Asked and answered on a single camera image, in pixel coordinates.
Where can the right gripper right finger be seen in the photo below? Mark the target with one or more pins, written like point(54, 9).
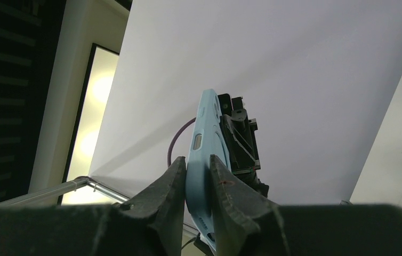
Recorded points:
point(247, 223)

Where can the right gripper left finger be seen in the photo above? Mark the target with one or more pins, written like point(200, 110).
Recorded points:
point(150, 223)

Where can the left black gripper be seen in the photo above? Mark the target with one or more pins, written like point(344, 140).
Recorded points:
point(239, 134)

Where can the black phone light blue case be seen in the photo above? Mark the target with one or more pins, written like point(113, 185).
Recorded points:
point(207, 139)

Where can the left aluminium frame rail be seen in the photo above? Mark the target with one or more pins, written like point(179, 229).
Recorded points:
point(64, 188)

